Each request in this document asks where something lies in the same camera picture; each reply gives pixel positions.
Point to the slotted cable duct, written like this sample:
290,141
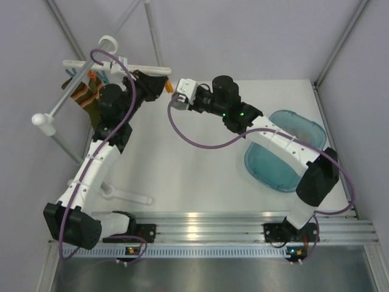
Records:
180,252

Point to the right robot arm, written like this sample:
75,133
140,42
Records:
316,168

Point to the brown striped sock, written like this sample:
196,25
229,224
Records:
66,83
87,97

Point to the grey sock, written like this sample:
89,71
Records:
180,102

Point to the blue clip right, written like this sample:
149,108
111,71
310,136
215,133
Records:
103,77

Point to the aluminium mounting rail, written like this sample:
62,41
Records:
247,228

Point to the brown striped sock left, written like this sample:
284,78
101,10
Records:
66,83

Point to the teal plastic basin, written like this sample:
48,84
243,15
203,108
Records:
275,158

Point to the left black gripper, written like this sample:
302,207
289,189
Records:
152,86

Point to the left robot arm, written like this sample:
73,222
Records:
70,219

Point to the white plastic clip hanger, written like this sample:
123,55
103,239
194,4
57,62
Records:
106,65

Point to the grey drying rack frame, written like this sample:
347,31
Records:
44,121

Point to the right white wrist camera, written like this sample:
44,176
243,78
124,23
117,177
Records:
187,87

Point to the blue clip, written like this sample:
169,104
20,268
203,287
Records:
71,72
103,77

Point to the brown striped sock right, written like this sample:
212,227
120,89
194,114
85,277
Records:
87,97

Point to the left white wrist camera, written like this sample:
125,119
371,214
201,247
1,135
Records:
117,69

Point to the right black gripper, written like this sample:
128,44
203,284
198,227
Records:
194,106

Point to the blue clip left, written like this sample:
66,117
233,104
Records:
71,72

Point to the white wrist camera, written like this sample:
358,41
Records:
117,69
187,87

